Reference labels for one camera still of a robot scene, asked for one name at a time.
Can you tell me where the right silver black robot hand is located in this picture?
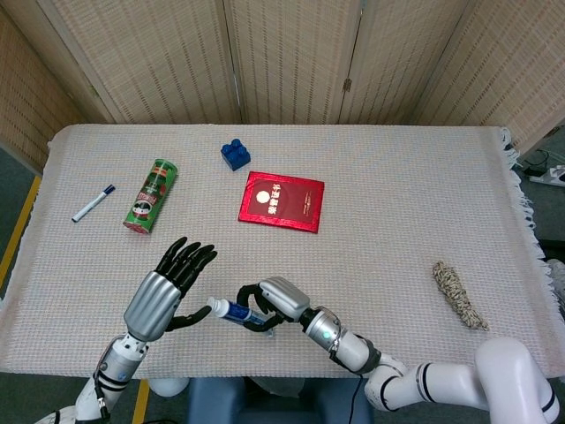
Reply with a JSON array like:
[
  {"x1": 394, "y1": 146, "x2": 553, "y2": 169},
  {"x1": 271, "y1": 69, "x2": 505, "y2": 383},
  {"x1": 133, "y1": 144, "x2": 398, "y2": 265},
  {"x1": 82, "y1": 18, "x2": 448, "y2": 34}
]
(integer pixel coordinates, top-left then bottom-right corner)
[{"x1": 237, "y1": 276, "x2": 312, "y2": 333}]

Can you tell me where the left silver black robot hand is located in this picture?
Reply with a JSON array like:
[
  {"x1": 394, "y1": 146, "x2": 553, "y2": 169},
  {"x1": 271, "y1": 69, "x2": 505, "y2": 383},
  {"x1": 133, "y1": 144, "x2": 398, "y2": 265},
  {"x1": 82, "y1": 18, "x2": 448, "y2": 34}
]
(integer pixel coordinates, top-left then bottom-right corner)
[{"x1": 123, "y1": 237, "x2": 219, "y2": 344}]

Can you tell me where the white blue toothpaste tube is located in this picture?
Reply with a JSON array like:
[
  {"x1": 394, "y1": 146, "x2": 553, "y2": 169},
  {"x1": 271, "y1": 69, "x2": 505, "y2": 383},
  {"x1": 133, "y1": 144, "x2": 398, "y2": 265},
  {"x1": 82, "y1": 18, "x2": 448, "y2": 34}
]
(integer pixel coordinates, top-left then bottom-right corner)
[{"x1": 206, "y1": 296, "x2": 282, "y2": 339}]

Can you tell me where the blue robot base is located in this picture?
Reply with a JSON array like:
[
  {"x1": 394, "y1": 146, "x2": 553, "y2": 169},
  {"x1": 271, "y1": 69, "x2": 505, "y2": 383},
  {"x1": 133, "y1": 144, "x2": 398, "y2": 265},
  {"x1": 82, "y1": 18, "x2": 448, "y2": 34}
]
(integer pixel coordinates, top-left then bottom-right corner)
[{"x1": 185, "y1": 377, "x2": 373, "y2": 424}]

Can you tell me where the white blue marker pen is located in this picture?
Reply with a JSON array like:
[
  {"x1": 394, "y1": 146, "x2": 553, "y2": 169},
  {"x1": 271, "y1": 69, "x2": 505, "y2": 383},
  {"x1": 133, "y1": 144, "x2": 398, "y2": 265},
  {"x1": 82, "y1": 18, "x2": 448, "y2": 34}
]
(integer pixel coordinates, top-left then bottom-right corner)
[{"x1": 72, "y1": 184, "x2": 117, "y2": 223}]

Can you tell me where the white woven tablecloth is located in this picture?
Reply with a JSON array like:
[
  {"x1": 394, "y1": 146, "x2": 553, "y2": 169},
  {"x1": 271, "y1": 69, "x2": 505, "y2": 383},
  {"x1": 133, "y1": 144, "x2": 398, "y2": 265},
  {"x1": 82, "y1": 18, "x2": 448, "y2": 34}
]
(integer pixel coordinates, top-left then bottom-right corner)
[{"x1": 0, "y1": 123, "x2": 558, "y2": 381}]

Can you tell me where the green chips can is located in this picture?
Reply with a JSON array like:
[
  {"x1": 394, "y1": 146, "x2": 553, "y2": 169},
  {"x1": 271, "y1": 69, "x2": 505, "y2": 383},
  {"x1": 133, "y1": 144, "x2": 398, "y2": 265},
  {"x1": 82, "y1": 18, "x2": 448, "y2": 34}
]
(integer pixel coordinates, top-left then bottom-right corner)
[{"x1": 123, "y1": 158, "x2": 179, "y2": 235}]

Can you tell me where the white round robot part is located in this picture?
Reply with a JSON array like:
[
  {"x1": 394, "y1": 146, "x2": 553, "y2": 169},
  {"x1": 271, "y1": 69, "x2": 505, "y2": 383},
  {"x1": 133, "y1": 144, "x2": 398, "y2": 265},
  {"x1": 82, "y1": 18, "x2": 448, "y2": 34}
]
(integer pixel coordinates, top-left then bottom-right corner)
[{"x1": 148, "y1": 377, "x2": 191, "y2": 398}]

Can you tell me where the red certificate booklet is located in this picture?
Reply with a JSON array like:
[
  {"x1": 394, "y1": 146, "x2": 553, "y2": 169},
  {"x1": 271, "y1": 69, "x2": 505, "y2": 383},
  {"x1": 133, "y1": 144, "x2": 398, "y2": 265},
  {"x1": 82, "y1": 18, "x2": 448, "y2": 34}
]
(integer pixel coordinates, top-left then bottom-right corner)
[{"x1": 237, "y1": 170, "x2": 326, "y2": 234}]

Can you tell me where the blue toy building block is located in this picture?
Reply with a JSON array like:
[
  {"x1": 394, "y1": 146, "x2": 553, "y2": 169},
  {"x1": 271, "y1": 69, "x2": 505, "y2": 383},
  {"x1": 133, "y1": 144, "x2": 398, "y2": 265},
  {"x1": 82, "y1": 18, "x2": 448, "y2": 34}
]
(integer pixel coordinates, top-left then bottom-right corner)
[{"x1": 220, "y1": 138, "x2": 252, "y2": 171}]

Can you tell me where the woven folding screen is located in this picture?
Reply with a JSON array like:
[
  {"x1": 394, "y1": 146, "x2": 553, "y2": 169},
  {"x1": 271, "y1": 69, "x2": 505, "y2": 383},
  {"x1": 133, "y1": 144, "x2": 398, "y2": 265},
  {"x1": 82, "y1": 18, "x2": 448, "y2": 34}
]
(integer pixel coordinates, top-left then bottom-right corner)
[{"x1": 0, "y1": 0, "x2": 565, "y2": 173}]

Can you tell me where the white power strip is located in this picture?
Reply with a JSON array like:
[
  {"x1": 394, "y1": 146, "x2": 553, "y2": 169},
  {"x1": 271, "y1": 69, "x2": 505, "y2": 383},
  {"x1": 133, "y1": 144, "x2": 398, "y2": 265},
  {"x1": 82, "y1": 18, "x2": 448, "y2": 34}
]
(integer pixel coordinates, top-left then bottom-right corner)
[{"x1": 528, "y1": 164, "x2": 565, "y2": 187}]

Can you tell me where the braided straw rope bundle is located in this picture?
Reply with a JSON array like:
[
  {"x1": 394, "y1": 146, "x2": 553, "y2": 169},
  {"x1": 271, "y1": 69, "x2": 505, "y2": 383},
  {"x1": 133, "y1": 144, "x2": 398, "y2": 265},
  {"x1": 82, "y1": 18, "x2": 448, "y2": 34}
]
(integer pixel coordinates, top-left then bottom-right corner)
[{"x1": 432, "y1": 261, "x2": 491, "y2": 332}]

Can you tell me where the black cable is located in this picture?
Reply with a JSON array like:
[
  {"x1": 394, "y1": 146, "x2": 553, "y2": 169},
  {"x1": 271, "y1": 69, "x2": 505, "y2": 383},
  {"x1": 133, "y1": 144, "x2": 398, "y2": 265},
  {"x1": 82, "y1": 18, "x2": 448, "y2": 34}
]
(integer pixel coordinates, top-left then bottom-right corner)
[{"x1": 520, "y1": 148, "x2": 558, "y2": 174}]

